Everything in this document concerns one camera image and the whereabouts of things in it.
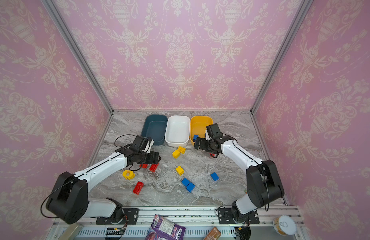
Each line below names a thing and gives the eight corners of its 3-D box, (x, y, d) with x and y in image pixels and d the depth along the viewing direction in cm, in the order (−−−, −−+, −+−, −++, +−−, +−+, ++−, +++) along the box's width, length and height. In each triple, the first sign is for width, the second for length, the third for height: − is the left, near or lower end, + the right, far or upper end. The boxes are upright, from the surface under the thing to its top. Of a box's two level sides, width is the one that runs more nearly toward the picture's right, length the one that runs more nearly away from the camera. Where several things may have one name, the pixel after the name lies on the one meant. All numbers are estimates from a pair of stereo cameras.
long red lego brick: (133, 192, 84) (132, 191, 82) (139, 182, 87) (138, 180, 85) (139, 195, 83) (138, 193, 81) (144, 184, 87) (143, 183, 85)
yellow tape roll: (122, 179, 88) (120, 177, 86) (124, 172, 91) (123, 170, 89) (133, 179, 88) (132, 177, 86) (135, 172, 91) (134, 170, 89)
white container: (165, 147, 102) (164, 142, 97) (168, 121, 117) (167, 115, 112) (190, 147, 102) (190, 142, 97) (190, 121, 117) (190, 115, 112)
